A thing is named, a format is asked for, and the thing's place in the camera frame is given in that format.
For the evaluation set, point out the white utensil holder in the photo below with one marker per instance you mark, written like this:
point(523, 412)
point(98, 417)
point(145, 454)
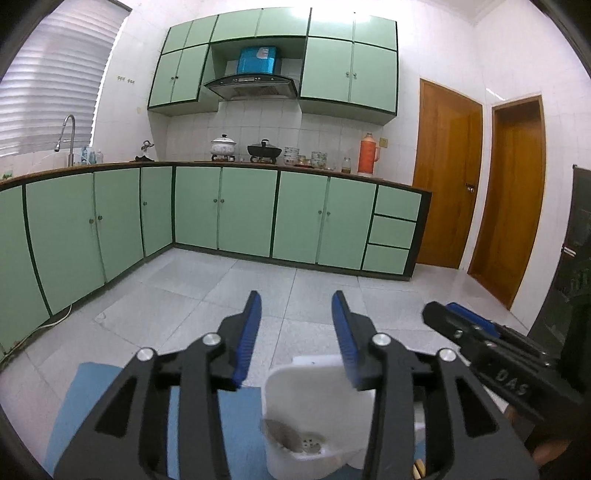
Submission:
point(304, 392)

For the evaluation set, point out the brown wooden door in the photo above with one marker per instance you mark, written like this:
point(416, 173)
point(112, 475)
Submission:
point(445, 175)
point(512, 198)

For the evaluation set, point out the tall green wall cabinet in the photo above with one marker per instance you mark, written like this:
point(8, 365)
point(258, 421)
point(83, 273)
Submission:
point(351, 74)
point(182, 74)

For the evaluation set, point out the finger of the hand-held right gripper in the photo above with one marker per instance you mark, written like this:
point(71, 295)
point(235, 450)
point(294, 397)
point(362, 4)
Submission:
point(445, 323)
point(480, 321)

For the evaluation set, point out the white cooking pot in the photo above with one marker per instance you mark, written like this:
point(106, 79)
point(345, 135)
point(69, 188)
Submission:
point(224, 148)

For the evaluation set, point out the blue box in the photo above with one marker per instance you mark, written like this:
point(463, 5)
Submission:
point(257, 60)

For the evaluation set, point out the glass jar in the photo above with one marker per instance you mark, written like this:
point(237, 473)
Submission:
point(346, 166)

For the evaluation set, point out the clear plastic bottle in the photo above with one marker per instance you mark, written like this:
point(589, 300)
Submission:
point(99, 157)
point(85, 156)

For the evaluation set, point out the orange thermos flask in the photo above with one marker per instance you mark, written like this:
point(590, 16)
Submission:
point(368, 157)

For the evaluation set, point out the person's right hand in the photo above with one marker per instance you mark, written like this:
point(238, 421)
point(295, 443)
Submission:
point(551, 454)

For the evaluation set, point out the white window blinds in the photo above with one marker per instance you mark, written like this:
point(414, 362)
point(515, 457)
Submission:
point(55, 92)

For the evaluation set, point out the black wok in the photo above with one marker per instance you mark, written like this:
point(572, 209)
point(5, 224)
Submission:
point(264, 151)

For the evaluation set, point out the black cabinet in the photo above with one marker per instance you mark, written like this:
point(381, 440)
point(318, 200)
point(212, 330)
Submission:
point(581, 221)

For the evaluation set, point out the green cabinet drawer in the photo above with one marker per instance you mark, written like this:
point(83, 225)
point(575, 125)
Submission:
point(387, 259)
point(398, 203)
point(392, 232)

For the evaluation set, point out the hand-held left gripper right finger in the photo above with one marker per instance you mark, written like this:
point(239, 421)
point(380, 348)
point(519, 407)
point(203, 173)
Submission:
point(345, 346)

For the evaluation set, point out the blue table mat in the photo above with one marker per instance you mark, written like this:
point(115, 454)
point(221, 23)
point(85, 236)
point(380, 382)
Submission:
point(92, 406)

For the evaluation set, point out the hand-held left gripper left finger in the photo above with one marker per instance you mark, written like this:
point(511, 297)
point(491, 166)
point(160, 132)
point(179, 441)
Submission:
point(244, 350)

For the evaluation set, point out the black range hood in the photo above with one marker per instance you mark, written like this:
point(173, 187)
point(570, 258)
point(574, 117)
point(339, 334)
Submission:
point(249, 84)

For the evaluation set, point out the stack of bowls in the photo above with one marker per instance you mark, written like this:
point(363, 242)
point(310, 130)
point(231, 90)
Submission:
point(291, 157)

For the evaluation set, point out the row of wall hooks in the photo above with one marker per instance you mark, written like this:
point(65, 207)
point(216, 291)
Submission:
point(127, 80)

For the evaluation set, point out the green base kitchen cabinet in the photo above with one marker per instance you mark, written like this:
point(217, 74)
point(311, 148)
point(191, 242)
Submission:
point(244, 212)

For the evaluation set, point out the short green wall cabinet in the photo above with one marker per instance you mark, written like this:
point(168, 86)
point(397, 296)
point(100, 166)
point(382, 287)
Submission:
point(258, 23)

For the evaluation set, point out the wooden chopstick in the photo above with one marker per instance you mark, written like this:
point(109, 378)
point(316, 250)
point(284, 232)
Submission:
point(418, 468)

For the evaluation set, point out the steel kitchen faucet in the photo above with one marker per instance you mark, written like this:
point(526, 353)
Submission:
point(71, 138)

